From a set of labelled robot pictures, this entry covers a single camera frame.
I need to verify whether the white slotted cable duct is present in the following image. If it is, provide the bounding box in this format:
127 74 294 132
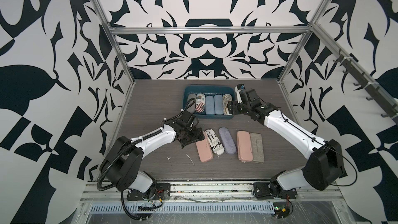
90 202 275 214

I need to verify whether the text print glasses case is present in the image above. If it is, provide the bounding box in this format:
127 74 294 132
205 129 225 156

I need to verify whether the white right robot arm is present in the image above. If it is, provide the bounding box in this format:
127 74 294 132
228 84 346 195

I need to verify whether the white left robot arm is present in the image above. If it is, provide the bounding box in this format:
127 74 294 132
96 111 204 194

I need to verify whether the pink glasses case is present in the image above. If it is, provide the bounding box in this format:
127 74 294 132
195 131 214 163
237 131 253 162

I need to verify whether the blue denim glasses case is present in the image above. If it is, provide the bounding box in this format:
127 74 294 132
214 94 224 115

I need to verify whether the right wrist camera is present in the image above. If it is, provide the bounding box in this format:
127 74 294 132
235 84 245 104

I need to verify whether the teal plastic storage box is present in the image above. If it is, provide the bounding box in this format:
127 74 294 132
182 85 236 120

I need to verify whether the newspaper flag print glasses case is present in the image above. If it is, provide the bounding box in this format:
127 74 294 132
195 93 206 114

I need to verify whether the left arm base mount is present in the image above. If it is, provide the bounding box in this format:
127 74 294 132
126 182 171 201

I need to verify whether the aluminium frame corner post left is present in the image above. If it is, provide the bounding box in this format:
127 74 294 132
90 0 135 85

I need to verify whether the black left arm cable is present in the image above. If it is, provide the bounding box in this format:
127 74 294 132
96 97 197 222

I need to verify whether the map print glasses case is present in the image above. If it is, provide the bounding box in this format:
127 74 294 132
222 94 232 116

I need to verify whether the aluminium frame corner post right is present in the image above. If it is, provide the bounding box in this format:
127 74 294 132
278 0 332 84

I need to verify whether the aluminium frame back crossbar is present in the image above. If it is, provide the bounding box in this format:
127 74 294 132
110 26 307 35

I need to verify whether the aluminium frame corner post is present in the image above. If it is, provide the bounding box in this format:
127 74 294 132
278 0 332 84
90 0 135 85

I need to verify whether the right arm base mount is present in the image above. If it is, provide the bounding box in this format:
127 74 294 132
252 182 297 200

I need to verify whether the grey felt flat glasses case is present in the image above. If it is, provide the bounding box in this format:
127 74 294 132
250 133 265 163

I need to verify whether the light blue fabric glasses case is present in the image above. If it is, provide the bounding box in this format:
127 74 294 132
205 95 215 115

